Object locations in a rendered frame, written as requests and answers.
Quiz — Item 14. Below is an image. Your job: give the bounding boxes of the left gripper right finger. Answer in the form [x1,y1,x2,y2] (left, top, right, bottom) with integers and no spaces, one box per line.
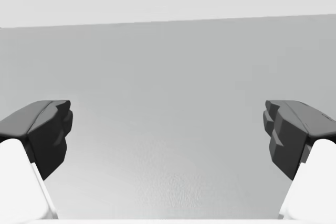
[263,100,336,221]

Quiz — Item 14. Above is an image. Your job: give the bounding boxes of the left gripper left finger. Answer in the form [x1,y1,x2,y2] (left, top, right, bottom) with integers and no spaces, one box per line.
[0,100,74,221]

